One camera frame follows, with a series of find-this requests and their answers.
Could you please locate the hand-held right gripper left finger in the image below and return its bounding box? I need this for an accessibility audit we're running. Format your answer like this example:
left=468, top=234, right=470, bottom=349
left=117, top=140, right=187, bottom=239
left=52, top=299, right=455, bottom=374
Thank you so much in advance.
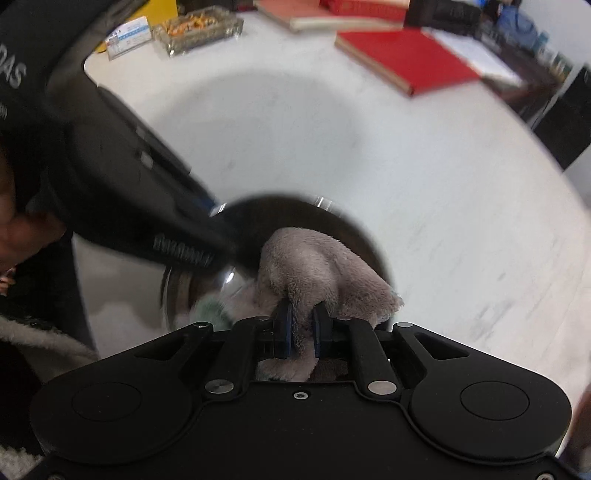
left=134, top=302, right=295, bottom=398

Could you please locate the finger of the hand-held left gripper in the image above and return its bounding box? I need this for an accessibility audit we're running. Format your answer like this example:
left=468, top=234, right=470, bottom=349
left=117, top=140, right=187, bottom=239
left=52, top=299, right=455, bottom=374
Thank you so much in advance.
left=68, top=174, right=239, bottom=269
left=98, top=87, right=219, bottom=216

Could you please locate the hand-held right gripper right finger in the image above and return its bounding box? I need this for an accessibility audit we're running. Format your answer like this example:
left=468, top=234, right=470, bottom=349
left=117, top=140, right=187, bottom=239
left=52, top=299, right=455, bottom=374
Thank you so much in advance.
left=311, top=304, right=469, bottom=400

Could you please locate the pink and green fluffy cloth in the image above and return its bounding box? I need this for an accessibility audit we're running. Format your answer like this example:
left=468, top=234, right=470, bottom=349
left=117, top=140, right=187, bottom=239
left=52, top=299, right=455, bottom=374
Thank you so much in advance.
left=256, top=226, right=406, bottom=382

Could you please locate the stainless steel bowl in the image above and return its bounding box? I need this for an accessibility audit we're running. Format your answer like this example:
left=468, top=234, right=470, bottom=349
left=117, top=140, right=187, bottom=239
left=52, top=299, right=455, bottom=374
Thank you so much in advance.
left=159, top=193, right=395, bottom=334

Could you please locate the person's left hand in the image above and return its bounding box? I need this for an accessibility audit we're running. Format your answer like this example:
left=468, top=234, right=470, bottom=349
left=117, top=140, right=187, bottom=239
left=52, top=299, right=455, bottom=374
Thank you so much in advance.
left=0, top=141, right=68, bottom=297

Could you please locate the white card box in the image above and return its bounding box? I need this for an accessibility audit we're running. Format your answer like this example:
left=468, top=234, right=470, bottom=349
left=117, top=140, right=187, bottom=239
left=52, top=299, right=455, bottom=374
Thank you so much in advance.
left=104, top=16, right=153, bottom=61

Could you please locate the clear tray of snacks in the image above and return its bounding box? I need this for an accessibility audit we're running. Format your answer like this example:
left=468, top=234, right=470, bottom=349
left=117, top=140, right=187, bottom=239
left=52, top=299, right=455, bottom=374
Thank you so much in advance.
left=152, top=11, right=245, bottom=57

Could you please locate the yellow folder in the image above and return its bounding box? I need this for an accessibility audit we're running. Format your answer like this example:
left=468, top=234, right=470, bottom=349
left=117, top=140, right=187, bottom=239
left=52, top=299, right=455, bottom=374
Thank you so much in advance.
left=95, top=0, right=179, bottom=54

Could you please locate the pink softcover notebook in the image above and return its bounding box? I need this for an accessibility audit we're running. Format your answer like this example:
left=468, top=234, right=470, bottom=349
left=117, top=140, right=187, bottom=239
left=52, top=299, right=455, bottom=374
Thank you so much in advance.
left=254, top=0, right=402, bottom=32

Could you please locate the red desk calendar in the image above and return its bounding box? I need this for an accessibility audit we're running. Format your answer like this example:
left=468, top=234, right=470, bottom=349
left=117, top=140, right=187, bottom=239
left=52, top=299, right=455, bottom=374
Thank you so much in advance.
left=321, top=0, right=411, bottom=21

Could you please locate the red hardcover notebook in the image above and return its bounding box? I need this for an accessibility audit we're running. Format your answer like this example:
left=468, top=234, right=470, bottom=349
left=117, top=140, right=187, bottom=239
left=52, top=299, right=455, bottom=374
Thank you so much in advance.
left=335, top=28, right=484, bottom=97

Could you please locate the small black printer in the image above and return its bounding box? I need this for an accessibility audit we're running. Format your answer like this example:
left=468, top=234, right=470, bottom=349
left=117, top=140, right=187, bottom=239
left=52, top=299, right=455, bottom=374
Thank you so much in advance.
left=404, top=0, right=483, bottom=35

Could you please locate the open paper document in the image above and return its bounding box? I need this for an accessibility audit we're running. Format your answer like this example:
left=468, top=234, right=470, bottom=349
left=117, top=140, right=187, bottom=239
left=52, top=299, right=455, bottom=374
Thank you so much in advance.
left=429, top=28, right=526, bottom=87

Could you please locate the dark wooden desk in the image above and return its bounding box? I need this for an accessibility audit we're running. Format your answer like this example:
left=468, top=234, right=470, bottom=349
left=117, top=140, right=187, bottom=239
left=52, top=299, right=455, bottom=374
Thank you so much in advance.
left=480, top=9, right=591, bottom=172

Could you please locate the blue bag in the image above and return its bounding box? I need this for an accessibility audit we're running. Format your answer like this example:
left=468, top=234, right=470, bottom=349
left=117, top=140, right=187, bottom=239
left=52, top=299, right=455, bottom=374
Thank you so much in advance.
left=499, top=9, right=539, bottom=48

